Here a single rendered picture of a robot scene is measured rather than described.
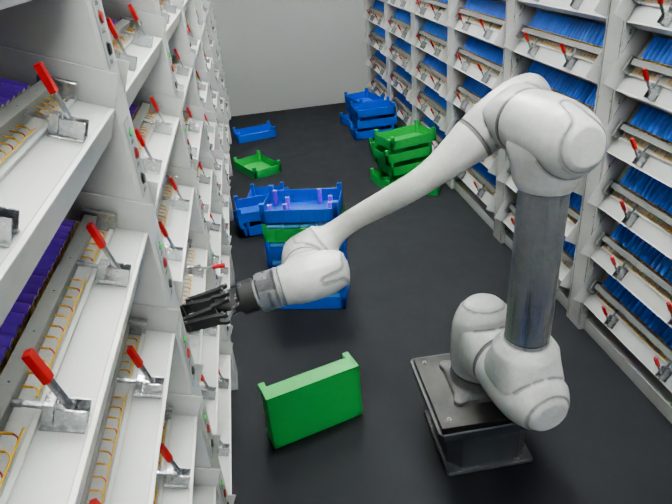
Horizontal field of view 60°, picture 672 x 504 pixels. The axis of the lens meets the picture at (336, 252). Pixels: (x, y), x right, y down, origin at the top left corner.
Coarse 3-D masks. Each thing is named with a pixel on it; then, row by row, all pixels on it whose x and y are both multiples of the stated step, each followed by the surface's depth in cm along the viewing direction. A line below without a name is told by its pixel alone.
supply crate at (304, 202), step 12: (288, 192) 236; (300, 192) 235; (312, 192) 235; (324, 192) 234; (336, 192) 234; (264, 204) 226; (300, 204) 234; (312, 204) 233; (324, 204) 232; (336, 204) 215; (264, 216) 220; (276, 216) 220; (288, 216) 219; (300, 216) 219; (312, 216) 218; (324, 216) 218; (336, 216) 217
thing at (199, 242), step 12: (192, 240) 171; (204, 240) 171; (192, 252) 169; (204, 252) 171; (204, 264) 165; (192, 276) 157; (204, 276) 159; (192, 288) 152; (204, 288) 154; (192, 300) 147; (192, 336) 134; (192, 348) 130
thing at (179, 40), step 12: (180, 24) 207; (180, 36) 209; (180, 48) 211; (192, 72) 215; (192, 84) 217; (192, 96) 219; (204, 120) 231; (204, 132) 227; (204, 144) 229; (216, 192) 239
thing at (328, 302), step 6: (348, 288) 248; (342, 294) 234; (318, 300) 237; (324, 300) 237; (330, 300) 236; (336, 300) 236; (342, 300) 236; (288, 306) 240; (294, 306) 240; (300, 306) 239; (306, 306) 239; (312, 306) 239; (318, 306) 238; (324, 306) 238; (330, 306) 238; (336, 306) 237; (342, 306) 237
